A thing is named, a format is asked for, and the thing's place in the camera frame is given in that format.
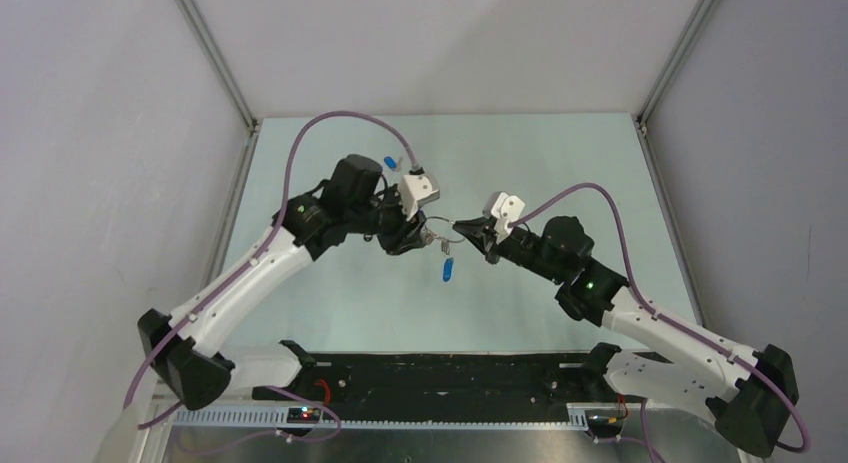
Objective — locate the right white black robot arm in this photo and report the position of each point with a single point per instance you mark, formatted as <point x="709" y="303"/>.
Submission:
<point x="745" y="393"/>

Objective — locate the aluminium frame post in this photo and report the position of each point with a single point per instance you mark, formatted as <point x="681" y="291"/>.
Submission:
<point x="694" y="26"/>
<point x="208" y="45"/>

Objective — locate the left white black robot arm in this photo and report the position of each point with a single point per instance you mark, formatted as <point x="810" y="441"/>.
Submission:
<point x="186" y="347"/>

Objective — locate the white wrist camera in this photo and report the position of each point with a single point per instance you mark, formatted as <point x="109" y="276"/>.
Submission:
<point x="505" y="209"/>
<point x="417" y="189"/>

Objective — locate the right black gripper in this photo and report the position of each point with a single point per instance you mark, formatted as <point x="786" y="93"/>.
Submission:
<point x="482" y="236"/>

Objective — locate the left aluminium frame post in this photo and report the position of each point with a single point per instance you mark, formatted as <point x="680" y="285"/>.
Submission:
<point x="208" y="45"/>

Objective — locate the left electronics board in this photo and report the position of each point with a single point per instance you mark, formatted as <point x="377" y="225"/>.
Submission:
<point x="303" y="415"/>

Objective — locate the metal wire keyring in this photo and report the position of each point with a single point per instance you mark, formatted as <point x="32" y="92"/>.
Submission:
<point x="442" y="229"/>

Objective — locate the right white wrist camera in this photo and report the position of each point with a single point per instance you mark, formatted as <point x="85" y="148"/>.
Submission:
<point x="505" y="209"/>

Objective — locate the electronics board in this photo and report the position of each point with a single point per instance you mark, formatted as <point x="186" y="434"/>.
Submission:
<point x="303" y="415"/>
<point x="605" y="426"/>

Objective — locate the grey slotted cable duct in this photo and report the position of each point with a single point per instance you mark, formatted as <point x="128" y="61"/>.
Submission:
<point x="285" y="417"/>

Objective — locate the bunch of silver keys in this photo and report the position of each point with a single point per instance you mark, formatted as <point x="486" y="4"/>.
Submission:
<point x="444" y="244"/>

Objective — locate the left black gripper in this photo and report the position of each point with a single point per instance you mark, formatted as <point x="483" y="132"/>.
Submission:
<point x="406" y="234"/>

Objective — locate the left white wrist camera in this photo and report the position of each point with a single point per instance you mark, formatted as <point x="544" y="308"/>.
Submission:
<point x="417" y="189"/>

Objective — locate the right aluminium frame post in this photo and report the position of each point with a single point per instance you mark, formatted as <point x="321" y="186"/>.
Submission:
<point x="694" y="26"/>

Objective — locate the right electronics board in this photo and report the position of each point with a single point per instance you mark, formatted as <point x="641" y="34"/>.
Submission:
<point x="605" y="426"/>

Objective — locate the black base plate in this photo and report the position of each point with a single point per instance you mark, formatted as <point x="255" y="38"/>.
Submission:
<point x="530" y="387"/>

